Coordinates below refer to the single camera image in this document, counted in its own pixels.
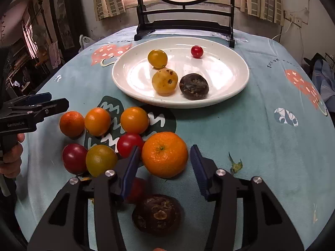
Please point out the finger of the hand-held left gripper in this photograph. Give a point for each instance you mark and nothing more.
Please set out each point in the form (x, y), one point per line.
(39, 98)
(55, 107)

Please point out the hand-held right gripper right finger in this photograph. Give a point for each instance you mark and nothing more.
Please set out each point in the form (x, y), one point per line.
(200, 172)

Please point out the large orange tangerine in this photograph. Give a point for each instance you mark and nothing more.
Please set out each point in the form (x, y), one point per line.
(165, 154)

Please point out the white oval plate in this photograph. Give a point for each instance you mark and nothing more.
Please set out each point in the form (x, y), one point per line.
(217, 65)

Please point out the green leaf scrap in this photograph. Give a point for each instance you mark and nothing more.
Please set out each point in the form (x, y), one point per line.
(236, 166)

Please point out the dark brown water chestnut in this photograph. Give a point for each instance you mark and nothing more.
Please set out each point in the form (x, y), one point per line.
(194, 86)
(157, 214)

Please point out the yellow-green tomato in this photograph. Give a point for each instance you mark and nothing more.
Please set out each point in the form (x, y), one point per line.
(101, 160)

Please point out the person's left hand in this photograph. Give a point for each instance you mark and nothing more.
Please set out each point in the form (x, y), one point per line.
(14, 159)

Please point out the small orange tangerine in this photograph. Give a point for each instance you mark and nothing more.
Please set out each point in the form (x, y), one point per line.
(72, 124)

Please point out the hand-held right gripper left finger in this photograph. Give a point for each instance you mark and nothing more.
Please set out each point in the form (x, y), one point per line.
(130, 172)

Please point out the small red cherry tomato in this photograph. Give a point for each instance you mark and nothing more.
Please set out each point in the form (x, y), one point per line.
(196, 51)

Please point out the dark framed picture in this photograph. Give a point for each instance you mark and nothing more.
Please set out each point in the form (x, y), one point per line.
(64, 21)

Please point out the white plastic bag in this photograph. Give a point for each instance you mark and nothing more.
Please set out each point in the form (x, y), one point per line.
(85, 43)

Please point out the light blue printed tablecloth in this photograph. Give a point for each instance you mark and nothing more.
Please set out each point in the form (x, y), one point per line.
(248, 136)

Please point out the dark red tomato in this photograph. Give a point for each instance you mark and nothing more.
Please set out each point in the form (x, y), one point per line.
(74, 158)

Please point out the yellow tomato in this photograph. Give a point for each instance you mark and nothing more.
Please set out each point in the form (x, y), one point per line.
(157, 58)

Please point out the spotted yellow fruit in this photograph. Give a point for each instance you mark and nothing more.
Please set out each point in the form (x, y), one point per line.
(163, 83)

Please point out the blue clothing pile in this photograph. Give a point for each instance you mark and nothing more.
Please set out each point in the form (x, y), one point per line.
(323, 78)

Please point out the white wall socket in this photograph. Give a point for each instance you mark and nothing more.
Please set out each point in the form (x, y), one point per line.
(297, 18)

